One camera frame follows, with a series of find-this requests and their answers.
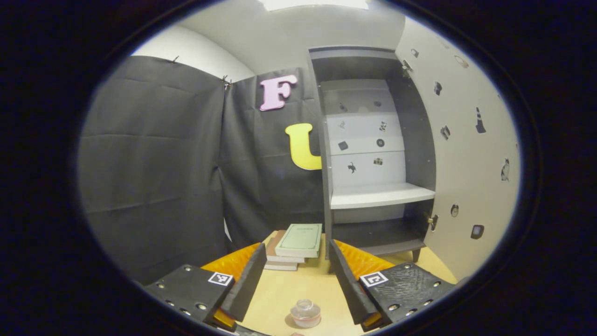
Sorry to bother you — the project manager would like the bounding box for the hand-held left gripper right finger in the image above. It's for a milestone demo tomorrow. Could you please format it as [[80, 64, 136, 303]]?
[[328, 238, 457, 333]]

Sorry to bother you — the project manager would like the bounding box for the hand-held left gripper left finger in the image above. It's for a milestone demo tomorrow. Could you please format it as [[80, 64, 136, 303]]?
[[144, 243, 268, 333]]

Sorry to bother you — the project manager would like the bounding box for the clear pink label bottle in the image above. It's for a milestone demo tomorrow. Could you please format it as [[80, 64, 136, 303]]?
[[290, 299, 322, 329]]

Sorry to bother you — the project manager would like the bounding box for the grey cabinet door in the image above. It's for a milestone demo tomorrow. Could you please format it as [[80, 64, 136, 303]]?
[[396, 16, 521, 280]]

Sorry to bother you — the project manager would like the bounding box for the grey cabinet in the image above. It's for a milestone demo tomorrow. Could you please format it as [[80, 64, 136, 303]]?
[[308, 45, 437, 274]]

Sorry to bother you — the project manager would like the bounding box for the white cabinet shelf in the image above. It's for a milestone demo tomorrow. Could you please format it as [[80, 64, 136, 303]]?
[[330, 183, 436, 210]]

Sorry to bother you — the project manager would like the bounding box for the white book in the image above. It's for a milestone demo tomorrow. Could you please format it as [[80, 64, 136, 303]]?
[[263, 260, 299, 272]]

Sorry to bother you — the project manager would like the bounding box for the brown cover book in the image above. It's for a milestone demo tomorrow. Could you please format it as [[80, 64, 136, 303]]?
[[265, 230, 307, 265]]

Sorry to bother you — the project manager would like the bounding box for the black backdrop cloth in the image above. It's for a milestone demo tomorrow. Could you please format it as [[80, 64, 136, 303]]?
[[77, 55, 327, 285]]

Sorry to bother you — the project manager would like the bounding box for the large ceiling light panel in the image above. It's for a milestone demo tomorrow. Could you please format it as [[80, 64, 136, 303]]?
[[259, 0, 369, 11]]

